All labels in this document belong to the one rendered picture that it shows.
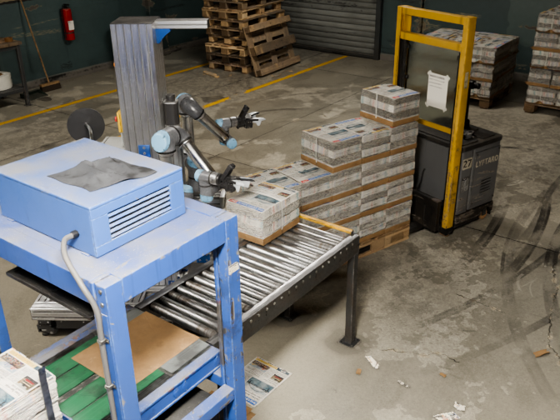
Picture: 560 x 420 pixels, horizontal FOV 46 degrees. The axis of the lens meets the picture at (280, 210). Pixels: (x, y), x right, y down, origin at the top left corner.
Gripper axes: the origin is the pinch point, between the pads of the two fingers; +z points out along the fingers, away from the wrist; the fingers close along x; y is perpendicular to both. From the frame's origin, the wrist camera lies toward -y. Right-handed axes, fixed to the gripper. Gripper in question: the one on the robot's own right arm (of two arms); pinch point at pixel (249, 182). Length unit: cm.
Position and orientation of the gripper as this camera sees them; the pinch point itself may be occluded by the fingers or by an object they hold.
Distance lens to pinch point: 369.9
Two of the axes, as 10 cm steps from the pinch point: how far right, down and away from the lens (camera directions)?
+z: 8.9, 2.0, -4.2
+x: -4.6, 2.7, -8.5
